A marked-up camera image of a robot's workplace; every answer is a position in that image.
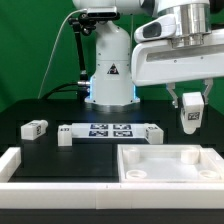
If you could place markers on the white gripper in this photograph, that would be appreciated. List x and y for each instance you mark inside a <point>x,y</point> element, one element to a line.
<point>157,62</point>

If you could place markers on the white square tabletop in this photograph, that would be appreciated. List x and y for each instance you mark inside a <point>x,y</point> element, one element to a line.
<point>169,164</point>

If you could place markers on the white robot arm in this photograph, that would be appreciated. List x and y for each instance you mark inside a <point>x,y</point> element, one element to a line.
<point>111,86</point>

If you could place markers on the white U-shaped fence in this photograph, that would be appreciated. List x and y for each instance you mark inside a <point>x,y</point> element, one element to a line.
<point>103,195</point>

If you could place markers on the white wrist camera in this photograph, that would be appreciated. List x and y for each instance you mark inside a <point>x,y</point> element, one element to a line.
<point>163,27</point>

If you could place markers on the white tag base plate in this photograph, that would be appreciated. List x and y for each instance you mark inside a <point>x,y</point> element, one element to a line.
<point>107,130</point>

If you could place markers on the grey camera on stand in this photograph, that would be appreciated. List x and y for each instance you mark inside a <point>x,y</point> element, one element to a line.
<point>102,12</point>

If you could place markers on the black camera stand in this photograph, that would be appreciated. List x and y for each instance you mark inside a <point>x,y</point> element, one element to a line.
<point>80,50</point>

